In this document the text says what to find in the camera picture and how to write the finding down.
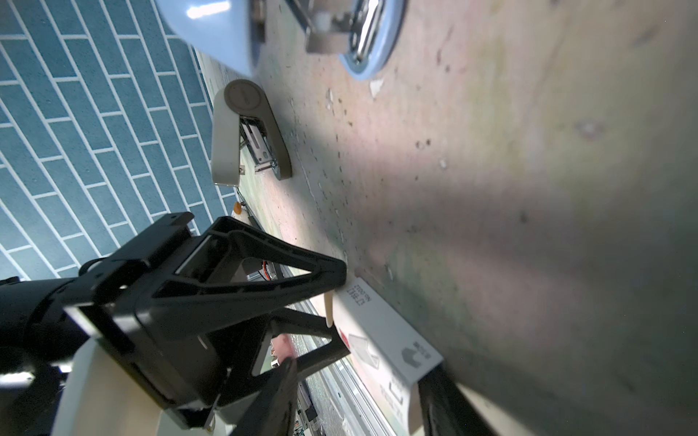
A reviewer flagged white staple box sleeve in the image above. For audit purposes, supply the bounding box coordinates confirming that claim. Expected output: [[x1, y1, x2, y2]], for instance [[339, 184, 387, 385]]
[[333, 276, 444, 435]]

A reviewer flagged light blue stapler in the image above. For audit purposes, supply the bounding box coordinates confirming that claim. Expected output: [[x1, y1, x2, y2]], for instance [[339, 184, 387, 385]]
[[156, 0, 405, 81]]

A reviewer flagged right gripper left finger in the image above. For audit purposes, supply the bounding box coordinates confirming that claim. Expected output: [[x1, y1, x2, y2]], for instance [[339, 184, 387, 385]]
[[230, 358, 299, 436]]

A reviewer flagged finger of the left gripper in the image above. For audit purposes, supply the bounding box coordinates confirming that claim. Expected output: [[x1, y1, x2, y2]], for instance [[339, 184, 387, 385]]
[[217, 308, 349, 409], [152, 217, 347, 338]]

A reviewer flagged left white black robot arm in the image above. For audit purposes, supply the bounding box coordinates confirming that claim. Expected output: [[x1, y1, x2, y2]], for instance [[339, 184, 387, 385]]
[[1, 212, 348, 435]]

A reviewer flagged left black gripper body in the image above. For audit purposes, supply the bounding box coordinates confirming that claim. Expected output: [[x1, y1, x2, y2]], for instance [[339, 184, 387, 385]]
[[65, 213, 272, 428]]

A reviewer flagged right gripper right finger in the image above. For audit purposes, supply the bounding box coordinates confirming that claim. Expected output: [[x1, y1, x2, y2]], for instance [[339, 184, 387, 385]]
[[417, 364, 494, 436]]

